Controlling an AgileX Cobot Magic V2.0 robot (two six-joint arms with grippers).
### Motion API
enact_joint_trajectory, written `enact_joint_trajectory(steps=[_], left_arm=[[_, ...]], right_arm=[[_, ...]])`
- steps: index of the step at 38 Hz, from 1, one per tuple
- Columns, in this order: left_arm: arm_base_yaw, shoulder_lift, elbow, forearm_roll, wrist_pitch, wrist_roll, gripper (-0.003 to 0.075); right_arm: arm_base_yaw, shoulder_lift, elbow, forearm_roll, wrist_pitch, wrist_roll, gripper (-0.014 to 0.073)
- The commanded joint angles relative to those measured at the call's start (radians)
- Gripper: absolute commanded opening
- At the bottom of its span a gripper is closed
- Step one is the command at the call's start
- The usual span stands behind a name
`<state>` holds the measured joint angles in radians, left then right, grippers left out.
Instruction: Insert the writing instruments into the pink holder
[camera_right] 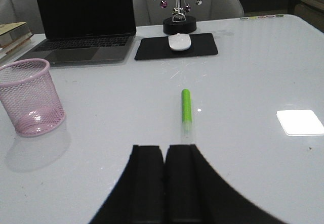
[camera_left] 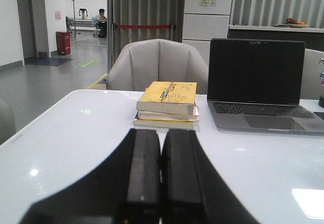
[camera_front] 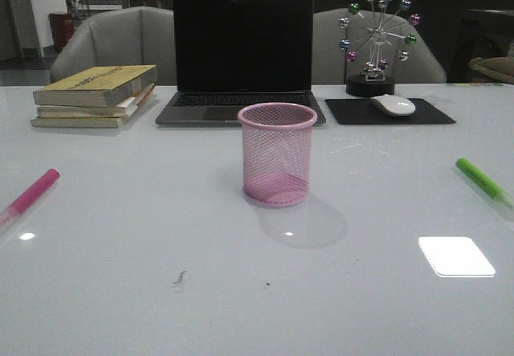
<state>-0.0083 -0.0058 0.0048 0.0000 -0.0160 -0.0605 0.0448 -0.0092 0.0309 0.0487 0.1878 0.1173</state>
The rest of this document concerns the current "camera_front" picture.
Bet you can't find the pink highlighter pen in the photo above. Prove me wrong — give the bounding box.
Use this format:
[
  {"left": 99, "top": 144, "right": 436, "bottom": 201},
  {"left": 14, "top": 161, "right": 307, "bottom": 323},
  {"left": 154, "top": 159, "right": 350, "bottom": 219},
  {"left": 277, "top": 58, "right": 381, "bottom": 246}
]
[{"left": 1, "top": 168, "right": 60, "bottom": 228}]

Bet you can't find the green highlighter pen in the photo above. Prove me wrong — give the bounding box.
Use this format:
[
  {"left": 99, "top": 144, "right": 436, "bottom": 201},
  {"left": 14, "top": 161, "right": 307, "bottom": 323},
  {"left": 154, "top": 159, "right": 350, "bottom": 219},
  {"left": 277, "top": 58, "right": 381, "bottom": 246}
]
[{"left": 455, "top": 158, "right": 513, "bottom": 210}]

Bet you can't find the pink mesh pen holder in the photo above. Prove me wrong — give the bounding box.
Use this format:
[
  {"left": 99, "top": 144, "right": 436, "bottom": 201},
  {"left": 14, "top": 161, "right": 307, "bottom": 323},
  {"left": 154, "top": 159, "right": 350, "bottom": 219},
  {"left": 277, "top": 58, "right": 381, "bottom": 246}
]
[{"left": 238, "top": 102, "right": 317, "bottom": 207}]

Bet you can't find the black mouse pad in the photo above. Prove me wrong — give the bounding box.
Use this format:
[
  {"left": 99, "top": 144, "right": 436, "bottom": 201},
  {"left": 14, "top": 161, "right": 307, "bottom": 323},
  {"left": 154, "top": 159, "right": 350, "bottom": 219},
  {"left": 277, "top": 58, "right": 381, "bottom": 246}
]
[{"left": 325, "top": 98, "right": 456, "bottom": 125}]

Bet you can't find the grey open laptop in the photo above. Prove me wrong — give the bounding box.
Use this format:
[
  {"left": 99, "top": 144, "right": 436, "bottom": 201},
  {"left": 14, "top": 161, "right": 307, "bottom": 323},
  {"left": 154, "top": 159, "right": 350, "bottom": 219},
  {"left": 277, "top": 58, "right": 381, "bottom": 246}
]
[{"left": 156, "top": 0, "right": 326, "bottom": 126}]

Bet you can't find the middle white book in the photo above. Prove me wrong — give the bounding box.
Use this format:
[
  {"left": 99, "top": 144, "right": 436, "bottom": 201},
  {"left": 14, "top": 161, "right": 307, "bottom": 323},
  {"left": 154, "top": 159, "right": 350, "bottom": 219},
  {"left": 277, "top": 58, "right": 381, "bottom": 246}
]
[{"left": 36, "top": 84, "right": 155, "bottom": 118}]

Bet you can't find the white computer mouse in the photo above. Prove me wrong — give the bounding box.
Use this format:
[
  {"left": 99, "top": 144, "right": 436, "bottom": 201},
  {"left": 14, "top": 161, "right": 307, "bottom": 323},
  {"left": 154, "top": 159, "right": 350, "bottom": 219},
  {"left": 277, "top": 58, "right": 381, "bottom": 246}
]
[{"left": 370, "top": 94, "right": 416, "bottom": 117}]

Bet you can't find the ferris wheel desk toy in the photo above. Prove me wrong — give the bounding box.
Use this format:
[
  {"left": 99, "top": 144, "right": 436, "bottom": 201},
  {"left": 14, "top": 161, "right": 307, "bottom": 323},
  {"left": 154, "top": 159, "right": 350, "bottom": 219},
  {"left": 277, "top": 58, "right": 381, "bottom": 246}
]
[{"left": 339, "top": 0, "right": 421, "bottom": 97}]

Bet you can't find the top yellow book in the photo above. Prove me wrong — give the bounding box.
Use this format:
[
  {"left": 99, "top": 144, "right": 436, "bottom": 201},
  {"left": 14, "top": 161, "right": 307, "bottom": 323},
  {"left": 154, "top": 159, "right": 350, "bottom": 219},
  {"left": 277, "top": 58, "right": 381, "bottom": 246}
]
[{"left": 33, "top": 64, "right": 157, "bottom": 107}]

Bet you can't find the yellow book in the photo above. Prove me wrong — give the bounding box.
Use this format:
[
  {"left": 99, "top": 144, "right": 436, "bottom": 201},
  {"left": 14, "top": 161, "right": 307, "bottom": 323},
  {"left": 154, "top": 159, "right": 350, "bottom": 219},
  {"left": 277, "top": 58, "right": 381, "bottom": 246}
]
[
  {"left": 31, "top": 94, "right": 153, "bottom": 129},
  {"left": 33, "top": 64, "right": 157, "bottom": 107}
]

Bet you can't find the right grey armchair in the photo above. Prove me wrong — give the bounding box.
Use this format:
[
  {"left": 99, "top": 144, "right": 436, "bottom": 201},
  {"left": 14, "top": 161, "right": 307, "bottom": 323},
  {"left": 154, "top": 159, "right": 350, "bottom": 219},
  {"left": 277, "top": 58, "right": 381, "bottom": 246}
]
[{"left": 312, "top": 8, "right": 447, "bottom": 84}]

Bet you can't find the grey armchair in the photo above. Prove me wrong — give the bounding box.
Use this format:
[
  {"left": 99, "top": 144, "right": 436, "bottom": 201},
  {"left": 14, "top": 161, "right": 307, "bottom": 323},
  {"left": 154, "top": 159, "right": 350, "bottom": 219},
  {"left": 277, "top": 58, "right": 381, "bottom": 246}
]
[
  {"left": 312, "top": 8, "right": 447, "bottom": 84},
  {"left": 50, "top": 6, "right": 177, "bottom": 85}
]

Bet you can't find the left grey armchair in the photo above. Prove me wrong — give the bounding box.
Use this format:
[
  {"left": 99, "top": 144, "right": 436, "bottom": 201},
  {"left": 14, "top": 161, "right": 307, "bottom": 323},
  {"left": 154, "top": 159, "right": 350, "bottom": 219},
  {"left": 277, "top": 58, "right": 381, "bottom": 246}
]
[{"left": 50, "top": 6, "right": 177, "bottom": 85}]

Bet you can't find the bottom yellow book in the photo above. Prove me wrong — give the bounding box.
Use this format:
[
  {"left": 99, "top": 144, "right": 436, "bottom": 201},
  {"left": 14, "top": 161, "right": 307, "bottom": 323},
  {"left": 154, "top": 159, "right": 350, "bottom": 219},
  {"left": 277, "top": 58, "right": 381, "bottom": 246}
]
[{"left": 31, "top": 94, "right": 153, "bottom": 129}]

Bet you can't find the red trash bin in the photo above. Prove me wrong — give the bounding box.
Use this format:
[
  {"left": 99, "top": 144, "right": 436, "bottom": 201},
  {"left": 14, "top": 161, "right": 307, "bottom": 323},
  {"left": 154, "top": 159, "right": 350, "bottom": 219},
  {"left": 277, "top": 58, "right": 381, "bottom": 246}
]
[{"left": 49, "top": 12, "right": 75, "bottom": 51}]

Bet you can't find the beige cushion at right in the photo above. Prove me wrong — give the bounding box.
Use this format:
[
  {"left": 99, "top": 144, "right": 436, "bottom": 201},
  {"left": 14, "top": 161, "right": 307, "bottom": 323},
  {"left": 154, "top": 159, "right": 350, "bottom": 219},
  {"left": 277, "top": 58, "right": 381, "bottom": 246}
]
[{"left": 468, "top": 56, "right": 513, "bottom": 84}]

